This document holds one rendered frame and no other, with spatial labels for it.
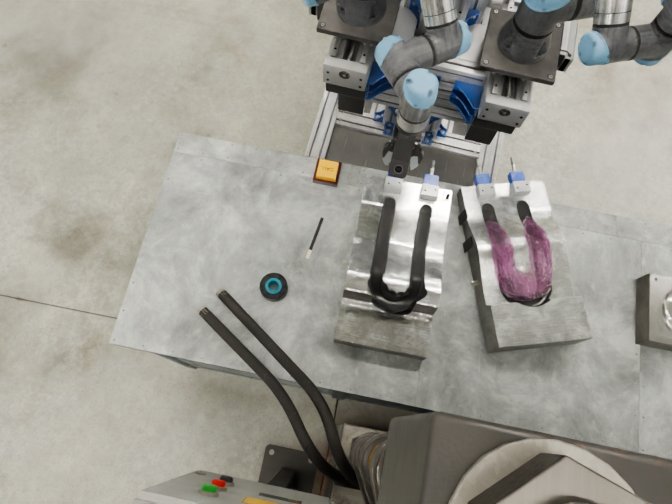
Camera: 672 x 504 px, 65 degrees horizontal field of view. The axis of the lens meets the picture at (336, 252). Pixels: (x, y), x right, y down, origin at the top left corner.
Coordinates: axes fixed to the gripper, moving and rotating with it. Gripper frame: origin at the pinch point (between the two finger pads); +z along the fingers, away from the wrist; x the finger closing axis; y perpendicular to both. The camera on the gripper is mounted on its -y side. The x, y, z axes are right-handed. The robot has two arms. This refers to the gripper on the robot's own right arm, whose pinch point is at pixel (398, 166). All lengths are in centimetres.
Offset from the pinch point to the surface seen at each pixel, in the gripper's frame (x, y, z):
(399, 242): -4.6, -17.2, 12.6
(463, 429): -1, -70, -100
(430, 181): -10.5, 2.9, 10.5
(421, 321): -14.6, -38.3, 14.9
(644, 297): -78, -18, 17
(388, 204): 0.5, -6.1, 12.4
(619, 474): -10, -70, -100
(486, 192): -27.8, 3.9, 12.7
